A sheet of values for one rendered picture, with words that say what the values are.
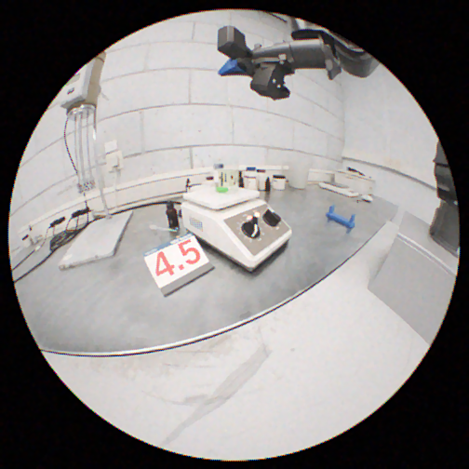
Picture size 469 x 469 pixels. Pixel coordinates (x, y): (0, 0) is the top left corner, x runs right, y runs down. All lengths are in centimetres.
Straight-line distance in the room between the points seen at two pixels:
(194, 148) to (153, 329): 72
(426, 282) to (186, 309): 32
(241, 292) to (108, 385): 21
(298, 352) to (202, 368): 10
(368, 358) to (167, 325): 23
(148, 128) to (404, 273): 89
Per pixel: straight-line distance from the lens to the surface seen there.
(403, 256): 24
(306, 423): 17
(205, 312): 19
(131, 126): 79
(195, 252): 24
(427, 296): 27
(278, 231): 27
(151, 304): 22
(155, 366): 18
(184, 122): 78
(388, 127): 168
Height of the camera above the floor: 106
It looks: 29 degrees down
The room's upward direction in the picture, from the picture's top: 1 degrees counter-clockwise
